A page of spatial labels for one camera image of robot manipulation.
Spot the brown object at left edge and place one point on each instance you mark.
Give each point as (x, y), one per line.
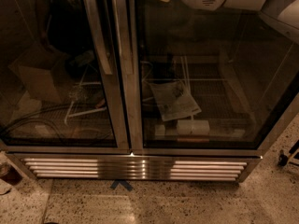
(9, 174)

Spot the stainless glass door refrigerator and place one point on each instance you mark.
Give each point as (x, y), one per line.
(61, 116)

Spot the small white block inside fridge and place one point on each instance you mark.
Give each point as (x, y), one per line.
(159, 130)

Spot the paper manual inside fridge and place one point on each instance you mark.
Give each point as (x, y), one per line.
(174, 101)

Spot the black caster wheel cart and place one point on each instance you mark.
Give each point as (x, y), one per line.
(292, 158)

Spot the blue tape floor marker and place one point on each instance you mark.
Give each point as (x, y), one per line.
(123, 183)

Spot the left fridge door handle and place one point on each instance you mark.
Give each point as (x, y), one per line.
(97, 33)

